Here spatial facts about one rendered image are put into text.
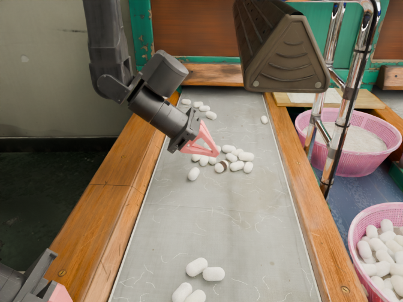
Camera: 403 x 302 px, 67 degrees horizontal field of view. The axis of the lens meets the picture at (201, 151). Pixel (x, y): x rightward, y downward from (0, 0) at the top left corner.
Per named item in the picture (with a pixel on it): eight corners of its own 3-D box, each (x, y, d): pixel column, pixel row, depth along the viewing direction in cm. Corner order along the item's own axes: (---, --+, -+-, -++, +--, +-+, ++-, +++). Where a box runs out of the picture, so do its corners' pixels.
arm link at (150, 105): (127, 99, 61) (119, 108, 56) (146, 72, 58) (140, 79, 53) (155, 118, 63) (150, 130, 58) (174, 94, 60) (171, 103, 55)
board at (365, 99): (276, 106, 96) (277, 102, 95) (270, 89, 109) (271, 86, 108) (384, 109, 94) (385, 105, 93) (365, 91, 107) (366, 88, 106)
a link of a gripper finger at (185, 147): (228, 133, 66) (194, 107, 63) (228, 150, 60) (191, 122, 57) (208, 153, 69) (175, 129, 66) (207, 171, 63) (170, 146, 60)
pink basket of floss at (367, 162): (358, 199, 71) (370, 166, 66) (271, 152, 89) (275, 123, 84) (406, 160, 86) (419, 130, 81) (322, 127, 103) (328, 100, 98)
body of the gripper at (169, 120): (198, 111, 64) (170, 89, 62) (195, 133, 55) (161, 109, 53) (180, 132, 67) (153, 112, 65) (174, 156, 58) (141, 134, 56)
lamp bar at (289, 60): (243, 93, 29) (250, 11, 26) (232, 11, 82) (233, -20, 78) (328, 95, 29) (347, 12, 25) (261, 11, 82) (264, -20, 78)
